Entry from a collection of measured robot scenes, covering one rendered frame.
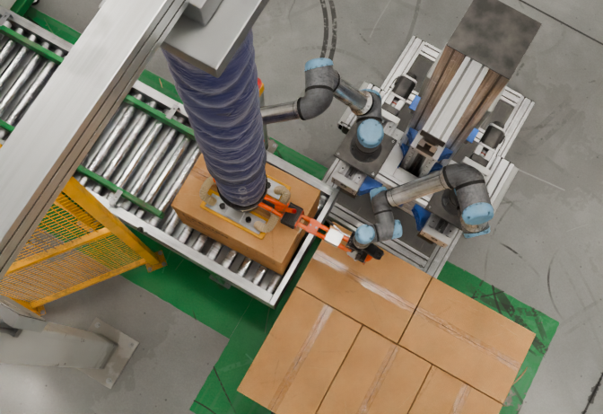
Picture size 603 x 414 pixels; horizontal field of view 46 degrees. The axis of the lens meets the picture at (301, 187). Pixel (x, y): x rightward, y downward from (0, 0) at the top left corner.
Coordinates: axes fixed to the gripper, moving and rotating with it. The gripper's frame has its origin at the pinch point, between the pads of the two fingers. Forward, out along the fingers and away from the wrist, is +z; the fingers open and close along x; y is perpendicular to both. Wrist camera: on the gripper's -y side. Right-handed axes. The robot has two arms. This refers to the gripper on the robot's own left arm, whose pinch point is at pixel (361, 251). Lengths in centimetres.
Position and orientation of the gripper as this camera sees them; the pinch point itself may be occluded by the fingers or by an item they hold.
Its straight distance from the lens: 325.6
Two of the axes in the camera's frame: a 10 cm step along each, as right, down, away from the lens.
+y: -8.8, -4.5, 1.1
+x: -4.7, 8.5, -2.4
